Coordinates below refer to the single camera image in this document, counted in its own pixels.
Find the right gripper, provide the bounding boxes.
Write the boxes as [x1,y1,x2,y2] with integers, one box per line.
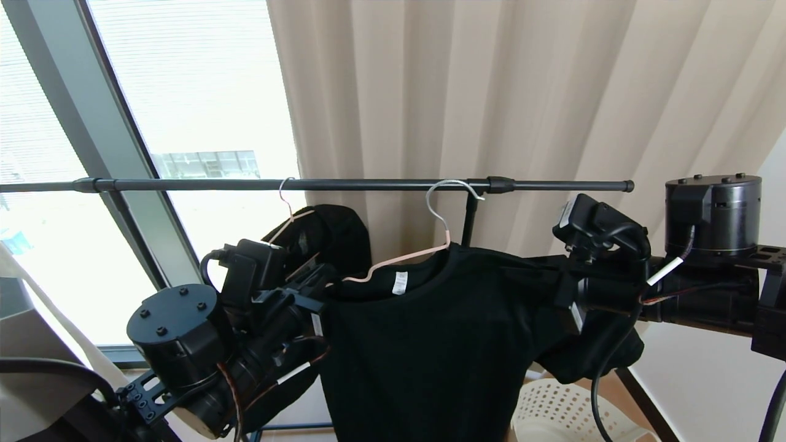
[556,270,645,335]

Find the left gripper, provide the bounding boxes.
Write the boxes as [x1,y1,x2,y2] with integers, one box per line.
[246,289,326,351]

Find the black shorts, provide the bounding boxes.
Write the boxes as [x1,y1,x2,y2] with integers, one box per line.
[246,204,372,424]

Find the pink clothes hanger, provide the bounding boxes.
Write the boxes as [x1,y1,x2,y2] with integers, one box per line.
[341,179,486,284]
[267,178,317,247]

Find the black t-shirt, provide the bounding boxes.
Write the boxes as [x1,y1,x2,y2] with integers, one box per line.
[316,242,645,442]

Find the white laundry basket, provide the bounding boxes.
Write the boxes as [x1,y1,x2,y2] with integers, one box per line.
[511,378,661,442]

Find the black clothes rack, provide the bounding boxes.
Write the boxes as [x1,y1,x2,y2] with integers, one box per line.
[0,176,635,433]

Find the beige curtain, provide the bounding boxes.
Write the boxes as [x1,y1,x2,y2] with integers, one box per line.
[267,0,786,381]
[0,241,131,394]

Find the window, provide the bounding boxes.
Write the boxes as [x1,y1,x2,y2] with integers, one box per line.
[0,0,308,369]

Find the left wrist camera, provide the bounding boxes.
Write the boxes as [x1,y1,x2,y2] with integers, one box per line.
[215,238,289,308]

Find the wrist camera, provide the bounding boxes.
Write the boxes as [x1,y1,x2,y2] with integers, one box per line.
[215,238,289,308]
[553,193,652,263]

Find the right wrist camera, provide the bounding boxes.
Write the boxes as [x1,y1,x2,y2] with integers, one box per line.
[553,193,652,263]

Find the black cable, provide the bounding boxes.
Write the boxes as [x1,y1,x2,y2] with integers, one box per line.
[589,306,643,442]
[757,367,786,442]
[199,248,232,293]

